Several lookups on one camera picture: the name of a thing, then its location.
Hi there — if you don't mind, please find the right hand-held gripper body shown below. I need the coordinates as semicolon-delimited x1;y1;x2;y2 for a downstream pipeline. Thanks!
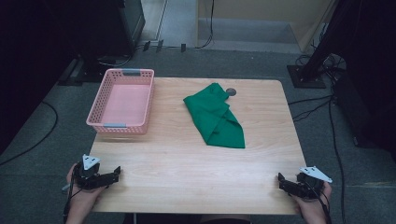
294;165;333;200

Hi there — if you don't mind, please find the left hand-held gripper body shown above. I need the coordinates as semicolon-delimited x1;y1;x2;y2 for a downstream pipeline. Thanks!
73;154;108;191

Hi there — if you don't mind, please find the pink plastic basket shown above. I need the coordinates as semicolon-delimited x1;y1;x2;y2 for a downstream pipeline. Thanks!
86;68;155;135

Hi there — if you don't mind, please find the green cloth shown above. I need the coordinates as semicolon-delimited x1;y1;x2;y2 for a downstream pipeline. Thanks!
182;82;247;149

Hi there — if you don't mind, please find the person's left hand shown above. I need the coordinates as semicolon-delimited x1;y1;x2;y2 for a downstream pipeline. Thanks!
65;162;107;216

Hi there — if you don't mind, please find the person's right hand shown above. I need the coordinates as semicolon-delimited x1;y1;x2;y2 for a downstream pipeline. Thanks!
291;181;332;218

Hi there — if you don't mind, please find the black metal stand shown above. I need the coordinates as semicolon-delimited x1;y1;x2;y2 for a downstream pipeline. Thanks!
287;0;362;90

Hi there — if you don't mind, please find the black cabinet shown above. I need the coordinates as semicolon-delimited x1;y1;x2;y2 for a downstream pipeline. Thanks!
43;0;147;62

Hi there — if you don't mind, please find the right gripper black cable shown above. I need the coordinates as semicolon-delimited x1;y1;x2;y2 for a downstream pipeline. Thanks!
306;182;332;224

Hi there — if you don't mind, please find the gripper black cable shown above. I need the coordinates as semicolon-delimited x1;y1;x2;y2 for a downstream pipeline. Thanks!
306;182;332;224
63;174;82;224

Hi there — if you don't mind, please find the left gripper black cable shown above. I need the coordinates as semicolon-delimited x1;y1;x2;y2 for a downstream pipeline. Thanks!
63;174;82;224

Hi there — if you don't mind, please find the long black floor cable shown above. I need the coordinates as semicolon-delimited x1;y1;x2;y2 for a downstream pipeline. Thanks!
328;96;347;224

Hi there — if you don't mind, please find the black hanging cable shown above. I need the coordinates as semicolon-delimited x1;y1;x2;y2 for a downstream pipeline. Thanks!
195;0;216;49

